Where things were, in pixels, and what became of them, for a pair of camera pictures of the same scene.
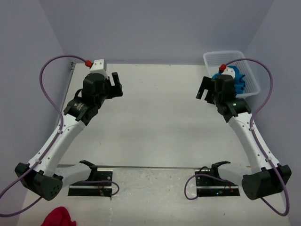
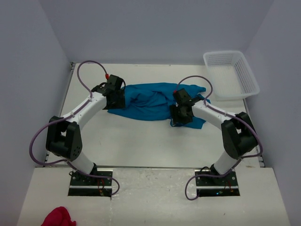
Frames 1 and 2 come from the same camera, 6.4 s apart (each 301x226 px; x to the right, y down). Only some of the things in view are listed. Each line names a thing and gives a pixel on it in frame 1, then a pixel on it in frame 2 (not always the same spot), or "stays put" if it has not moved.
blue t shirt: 239,83 → 153,100
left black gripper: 115,90 → 120,104
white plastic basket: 213,60 stays put
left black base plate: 93,189 stays put
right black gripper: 208,84 → 174,109
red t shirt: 59,216 stays put
